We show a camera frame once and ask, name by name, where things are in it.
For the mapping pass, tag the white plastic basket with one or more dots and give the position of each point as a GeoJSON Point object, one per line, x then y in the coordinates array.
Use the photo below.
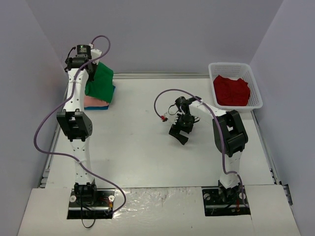
{"type": "Point", "coordinates": [236, 71]}

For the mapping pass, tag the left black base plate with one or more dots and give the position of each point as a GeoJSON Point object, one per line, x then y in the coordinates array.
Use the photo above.
{"type": "Point", "coordinates": [101, 208]}

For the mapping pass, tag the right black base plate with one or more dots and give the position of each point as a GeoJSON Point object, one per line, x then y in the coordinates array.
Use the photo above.
{"type": "Point", "coordinates": [216, 203]}

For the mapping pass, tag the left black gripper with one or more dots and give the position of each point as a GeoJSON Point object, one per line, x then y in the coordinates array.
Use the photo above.
{"type": "Point", "coordinates": [73, 64]}

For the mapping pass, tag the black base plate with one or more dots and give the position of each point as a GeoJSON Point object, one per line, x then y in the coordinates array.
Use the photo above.
{"type": "Point", "coordinates": [101, 208]}
{"type": "Point", "coordinates": [216, 203]}

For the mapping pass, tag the red t shirt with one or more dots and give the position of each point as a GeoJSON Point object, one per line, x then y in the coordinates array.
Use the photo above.
{"type": "Point", "coordinates": [231, 92]}

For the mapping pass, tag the blue folded t shirt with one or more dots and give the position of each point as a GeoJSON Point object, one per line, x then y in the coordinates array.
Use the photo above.
{"type": "Point", "coordinates": [105, 93]}

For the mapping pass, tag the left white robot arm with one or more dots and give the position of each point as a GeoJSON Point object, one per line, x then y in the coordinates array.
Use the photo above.
{"type": "Point", "coordinates": [75, 124]}

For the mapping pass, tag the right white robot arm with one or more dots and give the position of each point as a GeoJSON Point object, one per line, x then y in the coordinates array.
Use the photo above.
{"type": "Point", "coordinates": [229, 134]}

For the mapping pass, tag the green t shirt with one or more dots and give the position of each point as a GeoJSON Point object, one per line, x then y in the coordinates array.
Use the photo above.
{"type": "Point", "coordinates": [103, 77]}

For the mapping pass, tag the pink folded t shirt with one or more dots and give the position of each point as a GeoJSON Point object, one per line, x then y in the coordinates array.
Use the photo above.
{"type": "Point", "coordinates": [94, 102]}

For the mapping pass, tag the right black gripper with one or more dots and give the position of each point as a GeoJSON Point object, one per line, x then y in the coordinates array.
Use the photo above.
{"type": "Point", "coordinates": [183, 126]}

